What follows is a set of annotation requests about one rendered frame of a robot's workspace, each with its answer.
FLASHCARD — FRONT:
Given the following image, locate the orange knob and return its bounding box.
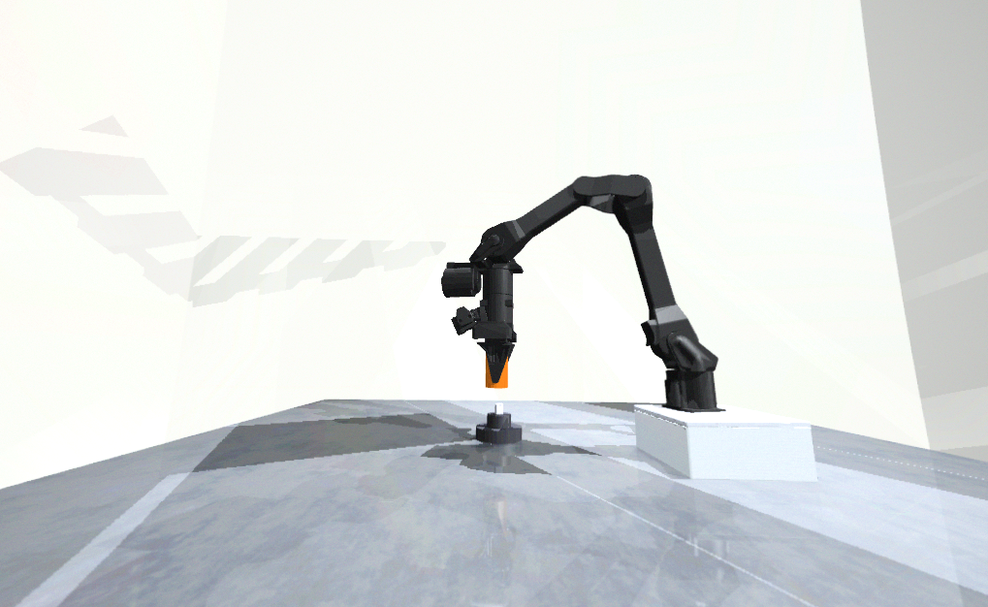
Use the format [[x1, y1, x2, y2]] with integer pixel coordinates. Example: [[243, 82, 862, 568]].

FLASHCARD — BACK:
[[485, 355, 508, 388]]

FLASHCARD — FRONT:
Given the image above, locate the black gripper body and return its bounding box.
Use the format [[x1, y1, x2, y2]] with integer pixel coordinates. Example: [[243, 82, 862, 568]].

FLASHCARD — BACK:
[[472, 294, 517, 343]]

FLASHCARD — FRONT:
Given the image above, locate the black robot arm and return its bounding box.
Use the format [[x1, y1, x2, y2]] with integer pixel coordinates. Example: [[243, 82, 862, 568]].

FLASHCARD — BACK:
[[441, 174, 726, 413]]

